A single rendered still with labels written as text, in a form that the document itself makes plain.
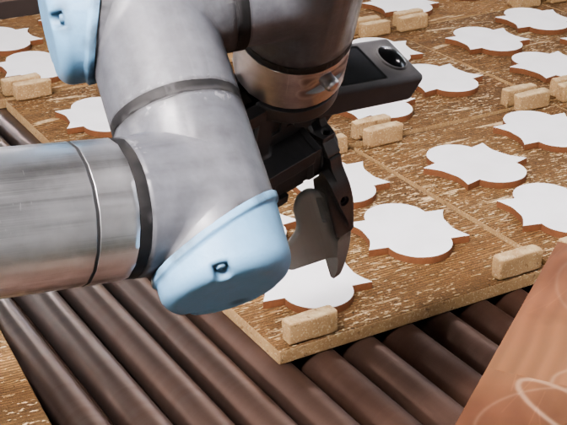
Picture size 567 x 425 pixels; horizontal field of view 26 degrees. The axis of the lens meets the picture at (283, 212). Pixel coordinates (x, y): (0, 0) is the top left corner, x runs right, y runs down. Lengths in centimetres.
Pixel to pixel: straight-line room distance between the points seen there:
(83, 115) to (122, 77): 114
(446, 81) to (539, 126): 22
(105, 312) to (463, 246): 42
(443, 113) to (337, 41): 109
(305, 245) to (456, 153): 77
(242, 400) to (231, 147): 57
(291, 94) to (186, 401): 47
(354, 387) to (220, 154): 59
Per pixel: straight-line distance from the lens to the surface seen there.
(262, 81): 78
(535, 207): 152
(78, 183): 60
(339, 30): 74
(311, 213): 91
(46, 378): 123
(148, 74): 66
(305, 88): 78
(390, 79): 89
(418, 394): 120
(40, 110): 186
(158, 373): 123
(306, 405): 118
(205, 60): 67
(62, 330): 131
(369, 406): 118
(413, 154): 168
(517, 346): 105
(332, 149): 87
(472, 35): 217
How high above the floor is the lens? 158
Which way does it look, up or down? 25 degrees down
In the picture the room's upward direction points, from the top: straight up
